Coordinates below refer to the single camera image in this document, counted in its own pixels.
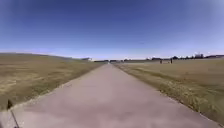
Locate distant building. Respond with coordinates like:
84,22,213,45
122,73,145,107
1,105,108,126
81,57,94,62

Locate grey concrete path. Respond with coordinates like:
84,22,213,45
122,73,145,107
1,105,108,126
0,63,223,128

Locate grass field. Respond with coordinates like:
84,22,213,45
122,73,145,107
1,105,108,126
112,58,224,126

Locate dry grass slope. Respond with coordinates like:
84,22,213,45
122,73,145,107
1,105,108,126
0,53,106,112

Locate distant line of trees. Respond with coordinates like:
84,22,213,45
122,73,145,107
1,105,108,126
146,53,224,61

